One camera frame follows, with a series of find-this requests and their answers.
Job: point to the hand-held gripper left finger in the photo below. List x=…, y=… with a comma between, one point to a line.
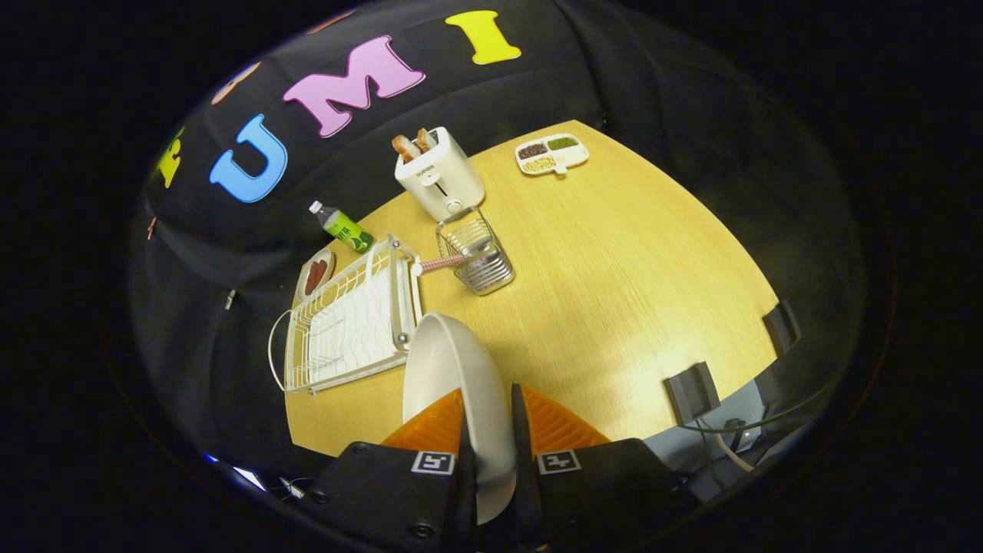
x=467, y=491

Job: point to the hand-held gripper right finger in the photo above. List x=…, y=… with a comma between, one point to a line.
x=526, y=476

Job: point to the beige round plate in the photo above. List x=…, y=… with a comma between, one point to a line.
x=453, y=369

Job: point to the black table clamp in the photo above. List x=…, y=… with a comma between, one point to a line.
x=691, y=392
x=782, y=326

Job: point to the reddish brown sausage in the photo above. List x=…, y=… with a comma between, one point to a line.
x=320, y=273
x=310, y=280

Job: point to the small beige saucer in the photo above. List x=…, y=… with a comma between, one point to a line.
x=326, y=265

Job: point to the green label drink bottle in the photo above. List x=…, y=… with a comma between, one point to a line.
x=345, y=229

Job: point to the white toaster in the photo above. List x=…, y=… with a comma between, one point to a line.
x=441, y=180

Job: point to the pile of yellow soybeans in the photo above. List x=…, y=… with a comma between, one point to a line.
x=541, y=162

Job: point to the white divided snack tray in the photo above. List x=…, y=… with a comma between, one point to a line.
x=572, y=157

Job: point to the pile of dark red beans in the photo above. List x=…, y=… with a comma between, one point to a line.
x=532, y=150

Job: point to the pile of green beans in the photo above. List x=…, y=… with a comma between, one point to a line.
x=562, y=143

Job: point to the black backdrop cloth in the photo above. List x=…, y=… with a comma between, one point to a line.
x=345, y=169

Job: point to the toasted bread slice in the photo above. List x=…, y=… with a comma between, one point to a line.
x=425, y=139
x=405, y=147

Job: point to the small red clip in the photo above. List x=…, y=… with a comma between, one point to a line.
x=151, y=226

